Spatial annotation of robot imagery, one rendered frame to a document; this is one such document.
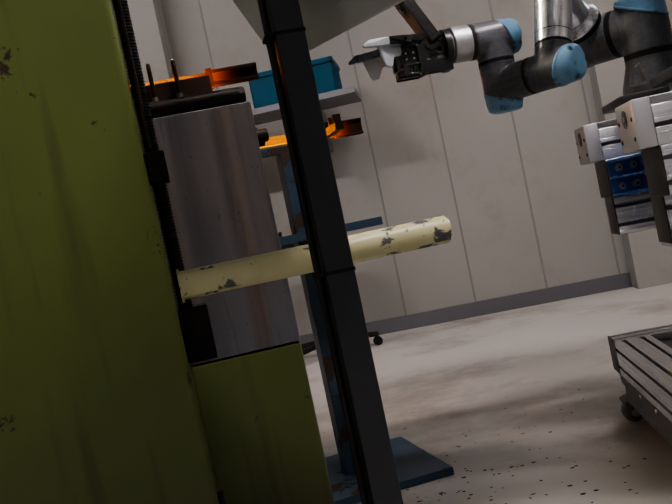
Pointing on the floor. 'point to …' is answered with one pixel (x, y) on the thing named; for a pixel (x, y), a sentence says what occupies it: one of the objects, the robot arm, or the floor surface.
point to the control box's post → (334, 254)
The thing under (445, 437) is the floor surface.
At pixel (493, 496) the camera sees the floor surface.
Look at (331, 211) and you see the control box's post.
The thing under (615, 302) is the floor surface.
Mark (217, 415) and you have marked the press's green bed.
